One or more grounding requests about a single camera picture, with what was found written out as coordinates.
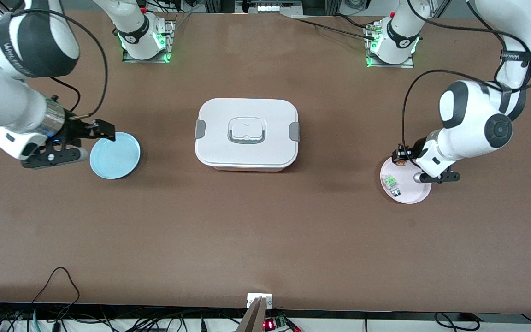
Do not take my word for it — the pale pink round plate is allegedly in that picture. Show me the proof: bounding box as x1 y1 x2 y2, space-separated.
380 156 432 204

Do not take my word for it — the small green wrapped item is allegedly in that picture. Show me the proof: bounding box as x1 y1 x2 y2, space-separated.
384 174 402 196

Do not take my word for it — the light blue round plate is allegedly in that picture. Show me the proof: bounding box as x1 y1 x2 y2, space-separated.
89 132 141 180

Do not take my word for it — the red display electronics module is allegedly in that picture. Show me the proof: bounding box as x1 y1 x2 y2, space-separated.
263 315 303 332

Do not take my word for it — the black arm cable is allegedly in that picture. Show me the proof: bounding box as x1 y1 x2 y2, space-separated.
49 76 82 113
0 7 109 121
406 0 531 65
401 69 531 160

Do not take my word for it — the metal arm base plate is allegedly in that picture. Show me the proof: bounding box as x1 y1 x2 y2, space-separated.
364 21 416 69
122 18 177 64

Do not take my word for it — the black velcro cable strap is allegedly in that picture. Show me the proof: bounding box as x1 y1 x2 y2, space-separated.
0 12 33 78
500 50 531 63

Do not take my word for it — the black looped cable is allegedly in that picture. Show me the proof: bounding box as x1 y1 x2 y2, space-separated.
434 313 480 332
30 267 82 316

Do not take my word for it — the black table cable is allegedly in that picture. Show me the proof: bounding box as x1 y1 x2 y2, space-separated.
289 15 379 41

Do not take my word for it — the white lunch box with handle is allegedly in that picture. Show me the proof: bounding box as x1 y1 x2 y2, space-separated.
195 98 301 172

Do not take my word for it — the aluminium frame rail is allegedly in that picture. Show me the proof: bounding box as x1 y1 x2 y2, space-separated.
203 0 342 17

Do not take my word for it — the white metal corner bracket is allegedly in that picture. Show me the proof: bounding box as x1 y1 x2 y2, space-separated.
247 293 273 309

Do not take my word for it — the aluminium extrusion post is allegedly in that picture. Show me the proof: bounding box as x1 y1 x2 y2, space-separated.
237 296 268 332

